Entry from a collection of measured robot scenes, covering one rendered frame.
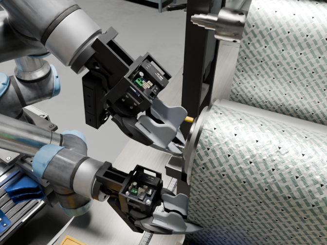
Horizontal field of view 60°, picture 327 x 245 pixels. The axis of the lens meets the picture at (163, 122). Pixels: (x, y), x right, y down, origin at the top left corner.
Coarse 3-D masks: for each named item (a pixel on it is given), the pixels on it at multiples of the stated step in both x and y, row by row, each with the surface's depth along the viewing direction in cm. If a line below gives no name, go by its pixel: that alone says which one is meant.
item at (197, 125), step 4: (204, 108) 44; (204, 112) 43; (200, 116) 42; (200, 120) 42; (196, 124) 41; (196, 128) 41; (196, 132) 41; (192, 136) 41; (196, 136) 41; (192, 140) 41; (192, 144) 41; (188, 148) 41; (192, 148) 41; (188, 152) 41; (188, 156) 41; (188, 160) 42; (188, 164) 42; (184, 168) 43
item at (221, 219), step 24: (192, 192) 45; (192, 216) 50; (216, 216) 47; (240, 216) 44; (264, 216) 42; (192, 240) 56; (216, 240) 52; (240, 240) 49; (264, 240) 46; (288, 240) 43; (312, 240) 41
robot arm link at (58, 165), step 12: (48, 144) 60; (36, 156) 58; (48, 156) 57; (60, 156) 57; (72, 156) 57; (84, 156) 58; (36, 168) 57; (48, 168) 56; (60, 168) 56; (72, 168) 55; (48, 180) 58; (60, 180) 56; (72, 180) 55; (60, 192) 60
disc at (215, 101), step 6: (216, 102) 44; (210, 108) 41; (204, 114) 40; (204, 120) 40; (204, 126) 40; (198, 132) 39; (198, 138) 39; (198, 144) 39; (192, 150) 39; (192, 156) 39; (192, 162) 40; (192, 168) 41
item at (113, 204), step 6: (108, 198) 56; (114, 198) 55; (114, 204) 55; (120, 210) 56; (120, 216) 58; (126, 216) 57; (126, 222) 59; (132, 222) 58; (132, 228) 60; (138, 228) 59
